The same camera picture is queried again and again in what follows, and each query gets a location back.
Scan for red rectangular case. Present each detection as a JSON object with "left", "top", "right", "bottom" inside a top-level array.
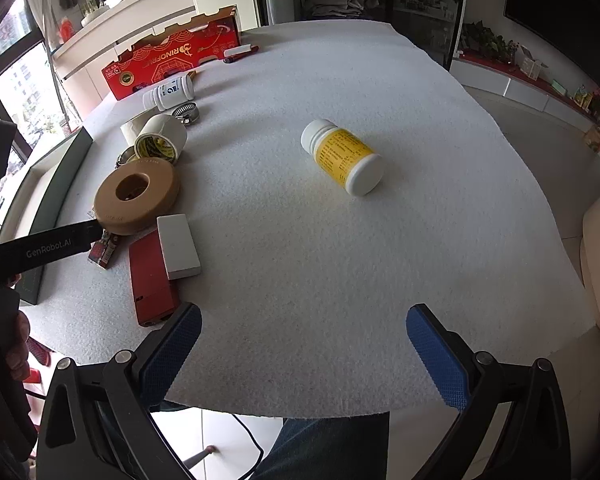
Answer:
[{"left": 129, "top": 230, "right": 181, "bottom": 327}]

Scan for dark red patterned packet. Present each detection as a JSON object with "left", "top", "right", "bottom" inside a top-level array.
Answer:
[{"left": 88, "top": 230, "right": 120, "bottom": 269}]

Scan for tan wooden ring disc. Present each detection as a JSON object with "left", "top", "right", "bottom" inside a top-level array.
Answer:
[{"left": 93, "top": 157, "right": 181, "bottom": 235}]

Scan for white tape roll blue-red core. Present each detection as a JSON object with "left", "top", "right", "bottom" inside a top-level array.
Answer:
[{"left": 120, "top": 108, "right": 157, "bottom": 146}]

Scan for grey rectangular block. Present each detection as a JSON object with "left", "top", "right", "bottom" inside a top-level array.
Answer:
[{"left": 157, "top": 214, "right": 201, "bottom": 281}]

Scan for white tape roll yellow core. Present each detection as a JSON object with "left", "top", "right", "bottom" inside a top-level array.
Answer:
[{"left": 134, "top": 114, "right": 187, "bottom": 165}]

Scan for blue label white pill bottle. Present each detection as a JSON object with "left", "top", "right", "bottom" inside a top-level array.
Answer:
[{"left": 143, "top": 70, "right": 196, "bottom": 112}]

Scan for yellow label white pill bottle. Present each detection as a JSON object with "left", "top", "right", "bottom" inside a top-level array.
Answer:
[{"left": 300, "top": 119, "right": 385, "bottom": 197}]

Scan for person left hand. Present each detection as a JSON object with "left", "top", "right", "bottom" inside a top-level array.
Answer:
[{"left": 0, "top": 273, "right": 31, "bottom": 382}]

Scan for dark green tray box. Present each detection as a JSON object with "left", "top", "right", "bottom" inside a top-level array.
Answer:
[{"left": 0, "top": 128, "right": 93, "bottom": 312}]

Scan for pink slippers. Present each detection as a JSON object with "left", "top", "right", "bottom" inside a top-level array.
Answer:
[{"left": 27, "top": 337, "right": 52, "bottom": 367}]

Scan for person leg in jeans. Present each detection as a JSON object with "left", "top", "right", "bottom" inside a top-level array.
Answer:
[{"left": 252, "top": 413, "right": 390, "bottom": 479}]

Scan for red cardboard fruit box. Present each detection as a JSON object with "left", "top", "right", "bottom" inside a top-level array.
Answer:
[{"left": 102, "top": 6, "right": 242, "bottom": 101}]

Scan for small dark red object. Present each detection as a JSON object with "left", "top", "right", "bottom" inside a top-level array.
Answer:
[{"left": 223, "top": 46, "right": 260, "bottom": 64}]

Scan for small white eraser block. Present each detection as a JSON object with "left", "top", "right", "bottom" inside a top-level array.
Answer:
[{"left": 223, "top": 44, "right": 251, "bottom": 58}]

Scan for black cable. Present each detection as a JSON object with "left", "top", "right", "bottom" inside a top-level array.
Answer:
[{"left": 224, "top": 413, "right": 266, "bottom": 480}]

